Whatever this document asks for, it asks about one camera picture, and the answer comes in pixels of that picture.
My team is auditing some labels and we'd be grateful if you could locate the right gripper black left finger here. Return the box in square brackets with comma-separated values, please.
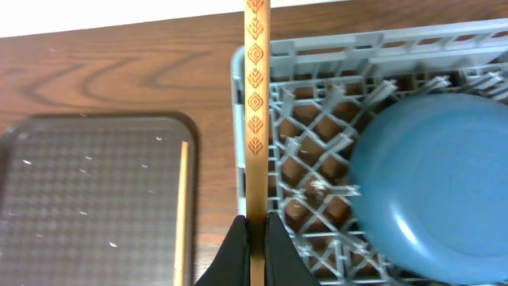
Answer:
[194, 215, 250, 286]

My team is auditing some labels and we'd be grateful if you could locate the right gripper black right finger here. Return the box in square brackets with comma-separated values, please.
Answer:
[264, 213, 320, 286]

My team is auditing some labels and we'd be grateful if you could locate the wooden chopstick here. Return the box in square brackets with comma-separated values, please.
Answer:
[244, 0, 271, 286]
[173, 141, 188, 286]

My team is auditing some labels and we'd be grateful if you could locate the dark blue plate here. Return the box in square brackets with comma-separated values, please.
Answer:
[349, 93, 507, 284]

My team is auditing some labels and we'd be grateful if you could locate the grey dishwasher rack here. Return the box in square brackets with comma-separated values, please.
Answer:
[230, 17, 508, 286]

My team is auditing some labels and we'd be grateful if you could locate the dark brown serving tray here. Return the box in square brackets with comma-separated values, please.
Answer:
[1, 117, 196, 286]

